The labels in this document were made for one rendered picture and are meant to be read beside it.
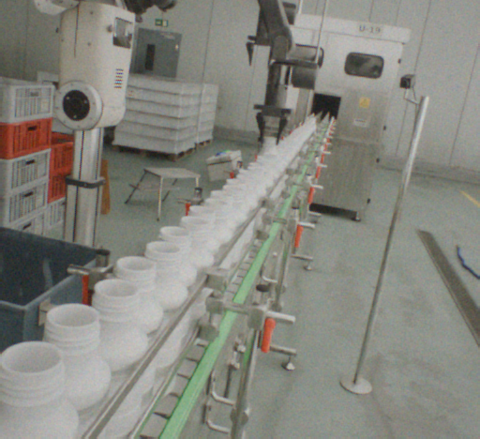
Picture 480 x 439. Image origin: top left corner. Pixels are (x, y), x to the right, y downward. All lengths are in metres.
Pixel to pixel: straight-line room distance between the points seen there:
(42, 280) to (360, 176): 4.85
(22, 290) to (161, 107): 6.57
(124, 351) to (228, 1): 11.32
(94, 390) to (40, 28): 12.97
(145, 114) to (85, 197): 6.03
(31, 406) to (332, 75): 5.49
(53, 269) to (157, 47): 10.86
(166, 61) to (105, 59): 10.19
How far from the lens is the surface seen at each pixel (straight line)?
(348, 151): 5.74
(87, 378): 0.39
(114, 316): 0.42
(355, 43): 5.73
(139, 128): 7.82
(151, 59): 11.96
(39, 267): 1.21
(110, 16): 1.66
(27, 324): 0.89
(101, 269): 0.66
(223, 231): 0.74
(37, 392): 0.33
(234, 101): 11.45
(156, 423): 0.56
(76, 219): 1.82
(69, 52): 1.69
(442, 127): 11.43
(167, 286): 0.53
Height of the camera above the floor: 1.34
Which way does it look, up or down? 14 degrees down
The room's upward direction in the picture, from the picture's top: 9 degrees clockwise
